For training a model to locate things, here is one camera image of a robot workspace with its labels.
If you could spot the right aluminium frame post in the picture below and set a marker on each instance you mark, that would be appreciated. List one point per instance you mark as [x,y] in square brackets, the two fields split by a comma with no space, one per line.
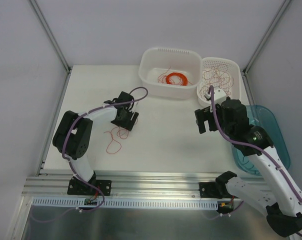
[267,34]

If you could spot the aluminium extrusion rail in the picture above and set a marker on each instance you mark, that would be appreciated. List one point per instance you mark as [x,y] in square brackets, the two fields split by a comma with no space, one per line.
[124,184]

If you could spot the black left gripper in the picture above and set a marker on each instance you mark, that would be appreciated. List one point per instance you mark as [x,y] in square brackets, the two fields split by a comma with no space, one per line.
[126,120]

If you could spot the aluminium frame post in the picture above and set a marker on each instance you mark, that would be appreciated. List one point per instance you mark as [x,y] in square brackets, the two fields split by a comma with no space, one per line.
[267,34]
[47,29]

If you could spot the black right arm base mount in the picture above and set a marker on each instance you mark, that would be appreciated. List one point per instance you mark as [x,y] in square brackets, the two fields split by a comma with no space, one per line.
[213,188]

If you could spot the white slotted cable duct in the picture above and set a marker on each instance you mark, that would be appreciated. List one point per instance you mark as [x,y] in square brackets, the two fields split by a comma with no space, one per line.
[126,203]

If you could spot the teal translucent tray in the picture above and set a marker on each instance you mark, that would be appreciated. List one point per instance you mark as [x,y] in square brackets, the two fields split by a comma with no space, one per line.
[261,116]

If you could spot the white plastic tub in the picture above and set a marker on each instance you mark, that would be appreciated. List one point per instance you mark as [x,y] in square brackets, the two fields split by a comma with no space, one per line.
[170,72]

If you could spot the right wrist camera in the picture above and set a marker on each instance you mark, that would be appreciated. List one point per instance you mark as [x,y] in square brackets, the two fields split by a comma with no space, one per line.
[213,96]

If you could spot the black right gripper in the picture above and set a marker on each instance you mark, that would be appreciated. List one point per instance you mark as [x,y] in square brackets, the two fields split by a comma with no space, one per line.
[206,118]

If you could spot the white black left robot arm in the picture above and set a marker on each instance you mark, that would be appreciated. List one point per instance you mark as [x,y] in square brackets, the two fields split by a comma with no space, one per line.
[73,133]

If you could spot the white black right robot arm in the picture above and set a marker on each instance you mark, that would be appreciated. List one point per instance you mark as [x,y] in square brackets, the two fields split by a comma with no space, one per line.
[283,208]

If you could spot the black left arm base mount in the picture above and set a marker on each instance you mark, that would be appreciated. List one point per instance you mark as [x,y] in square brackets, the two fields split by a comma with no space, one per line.
[78,188]

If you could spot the left aluminium frame post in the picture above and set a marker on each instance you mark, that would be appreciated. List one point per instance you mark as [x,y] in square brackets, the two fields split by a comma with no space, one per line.
[47,29]

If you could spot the white perforated basket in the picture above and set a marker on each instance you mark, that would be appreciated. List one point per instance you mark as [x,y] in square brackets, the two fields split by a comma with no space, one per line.
[222,73]

